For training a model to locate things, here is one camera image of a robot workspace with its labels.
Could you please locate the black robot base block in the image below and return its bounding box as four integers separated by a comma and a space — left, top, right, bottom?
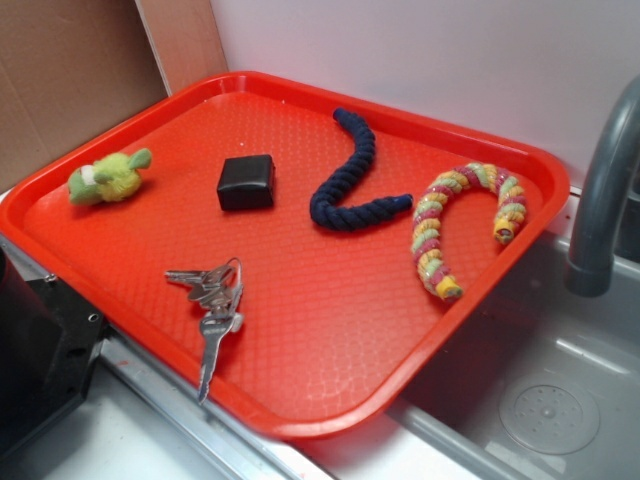
1, 253, 104, 459

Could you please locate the green plush animal toy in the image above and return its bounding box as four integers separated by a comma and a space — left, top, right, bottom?
67, 148, 152, 206

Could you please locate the red plastic tray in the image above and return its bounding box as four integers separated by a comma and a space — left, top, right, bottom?
1, 72, 570, 439

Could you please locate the small black box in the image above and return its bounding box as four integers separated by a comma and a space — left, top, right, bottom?
216, 154, 275, 211

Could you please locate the silver key bunch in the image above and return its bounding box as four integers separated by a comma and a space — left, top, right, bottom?
164, 257, 244, 404

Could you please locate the grey toy sink basin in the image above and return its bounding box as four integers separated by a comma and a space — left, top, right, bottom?
312, 197, 639, 479

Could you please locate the grey toy faucet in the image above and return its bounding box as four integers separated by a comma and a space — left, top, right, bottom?
565, 78, 639, 297

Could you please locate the brown cardboard panel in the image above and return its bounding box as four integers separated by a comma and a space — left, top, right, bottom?
1, 1, 228, 191

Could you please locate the dark blue rope toy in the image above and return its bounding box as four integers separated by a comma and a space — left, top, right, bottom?
309, 107, 413, 232

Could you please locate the multicolour braided rope toy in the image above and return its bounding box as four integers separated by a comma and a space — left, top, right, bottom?
410, 162, 527, 302

